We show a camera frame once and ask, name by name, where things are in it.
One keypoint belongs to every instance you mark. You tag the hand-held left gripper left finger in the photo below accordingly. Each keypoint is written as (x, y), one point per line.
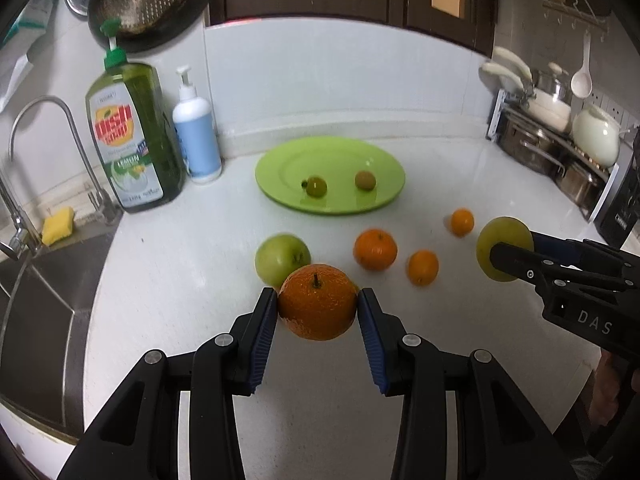
(262, 340)

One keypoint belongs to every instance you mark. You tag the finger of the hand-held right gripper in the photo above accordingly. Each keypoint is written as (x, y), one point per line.
(520, 262)
(555, 247)

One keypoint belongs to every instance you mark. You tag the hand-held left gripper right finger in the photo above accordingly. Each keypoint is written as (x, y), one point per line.
(370, 345)

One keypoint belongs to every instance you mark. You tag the yellowish green apple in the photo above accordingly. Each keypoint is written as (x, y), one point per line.
(495, 232)

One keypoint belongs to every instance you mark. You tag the large orange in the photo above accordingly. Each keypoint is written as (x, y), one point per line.
(317, 302)

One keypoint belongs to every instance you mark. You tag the small orange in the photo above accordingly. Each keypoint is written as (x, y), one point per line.
(462, 222)
(422, 267)

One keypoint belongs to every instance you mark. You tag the medium mandarin orange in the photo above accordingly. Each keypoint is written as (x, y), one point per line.
(375, 249)

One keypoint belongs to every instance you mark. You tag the green plate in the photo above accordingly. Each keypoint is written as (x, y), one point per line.
(285, 170)

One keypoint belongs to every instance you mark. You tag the person's right hand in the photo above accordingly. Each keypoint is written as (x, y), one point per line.
(610, 385)

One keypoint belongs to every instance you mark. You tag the small steel pot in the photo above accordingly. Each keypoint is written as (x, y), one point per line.
(580, 182)

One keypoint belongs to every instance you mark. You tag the black appliance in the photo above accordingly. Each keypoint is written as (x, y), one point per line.
(622, 200)

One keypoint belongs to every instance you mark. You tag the large steel pot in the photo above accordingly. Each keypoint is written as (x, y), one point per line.
(525, 140)

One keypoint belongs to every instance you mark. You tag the white ceramic kettle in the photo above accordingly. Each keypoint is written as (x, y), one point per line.
(597, 135)

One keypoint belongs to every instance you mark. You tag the steel pots on rack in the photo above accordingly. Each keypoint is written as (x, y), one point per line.
(494, 115)

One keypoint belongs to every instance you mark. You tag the small green fruit with stem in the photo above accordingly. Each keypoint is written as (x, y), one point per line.
(316, 186)

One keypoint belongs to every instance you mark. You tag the small brownish fruit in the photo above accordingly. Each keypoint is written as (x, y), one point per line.
(365, 180)

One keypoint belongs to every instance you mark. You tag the white ladle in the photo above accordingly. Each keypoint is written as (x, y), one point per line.
(582, 80)

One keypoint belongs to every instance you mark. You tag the white blue pump bottle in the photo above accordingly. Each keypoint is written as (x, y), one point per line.
(197, 135)

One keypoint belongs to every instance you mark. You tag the steel sink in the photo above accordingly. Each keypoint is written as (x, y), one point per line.
(40, 310)

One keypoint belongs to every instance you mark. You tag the yellow sponge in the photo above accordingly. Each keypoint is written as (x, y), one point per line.
(57, 224)

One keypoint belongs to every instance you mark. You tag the green dish soap bottle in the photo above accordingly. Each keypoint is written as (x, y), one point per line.
(130, 135)

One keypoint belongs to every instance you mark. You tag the chrome sink tap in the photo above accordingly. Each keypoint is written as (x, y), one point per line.
(20, 232)

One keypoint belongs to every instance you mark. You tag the chrome gooseneck faucet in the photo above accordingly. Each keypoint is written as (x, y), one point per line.
(35, 105)

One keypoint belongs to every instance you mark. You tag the white plastic packaging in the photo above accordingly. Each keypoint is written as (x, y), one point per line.
(30, 25)

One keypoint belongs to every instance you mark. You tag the white wall sockets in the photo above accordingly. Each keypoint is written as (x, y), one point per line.
(612, 105)

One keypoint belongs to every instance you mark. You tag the wooden wall hook rack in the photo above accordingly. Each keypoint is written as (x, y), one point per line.
(575, 12)

